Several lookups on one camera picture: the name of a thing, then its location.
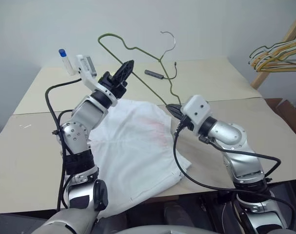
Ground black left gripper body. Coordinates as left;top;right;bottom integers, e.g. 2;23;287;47
98;71;128;99

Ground wooden hanger rack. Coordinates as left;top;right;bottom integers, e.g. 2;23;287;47
250;11;296;91

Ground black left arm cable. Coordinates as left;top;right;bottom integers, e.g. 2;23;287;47
45;78;83;212

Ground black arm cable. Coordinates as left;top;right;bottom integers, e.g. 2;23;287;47
172;125;296;231
45;78;83;212
199;136;282;182

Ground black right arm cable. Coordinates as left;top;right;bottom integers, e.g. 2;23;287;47
199;136;282;182
172;125;296;231

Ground white shorts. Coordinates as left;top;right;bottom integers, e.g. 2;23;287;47
88;98;193;218

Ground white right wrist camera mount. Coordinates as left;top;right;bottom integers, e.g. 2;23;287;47
181;95;213;135

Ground white wire hanger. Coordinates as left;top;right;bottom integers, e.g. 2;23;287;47
254;39;296;64

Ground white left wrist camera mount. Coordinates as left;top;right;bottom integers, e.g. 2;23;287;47
75;55;118;107

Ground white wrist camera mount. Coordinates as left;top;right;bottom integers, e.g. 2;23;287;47
181;95;213;135
75;55;118;107

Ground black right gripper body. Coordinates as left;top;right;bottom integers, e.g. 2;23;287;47
176;115;195;134

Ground green wire hanger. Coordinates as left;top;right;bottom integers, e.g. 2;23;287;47
97;31;183;107

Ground clear bottle with blue cap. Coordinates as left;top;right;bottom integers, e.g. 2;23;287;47
58;49;75;77

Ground thin black hub cable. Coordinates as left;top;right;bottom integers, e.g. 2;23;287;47
164;62;179;80

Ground brown cardboard box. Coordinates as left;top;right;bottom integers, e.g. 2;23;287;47
264;97;296;149

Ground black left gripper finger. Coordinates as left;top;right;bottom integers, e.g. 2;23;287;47
118;66;134;85
113;59;135;81

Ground bunch of yellow hangers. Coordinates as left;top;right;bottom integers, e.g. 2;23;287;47
250;47;296;73

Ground olive wire hanger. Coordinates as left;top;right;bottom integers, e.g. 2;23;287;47
249;36;296;59

